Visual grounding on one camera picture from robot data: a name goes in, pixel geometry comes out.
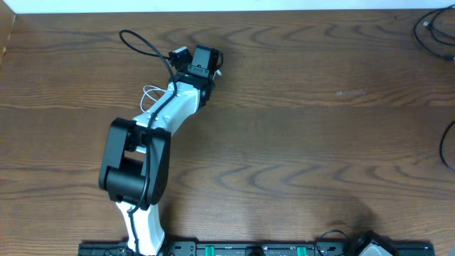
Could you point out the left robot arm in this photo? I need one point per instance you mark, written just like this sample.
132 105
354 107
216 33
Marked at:
135 164

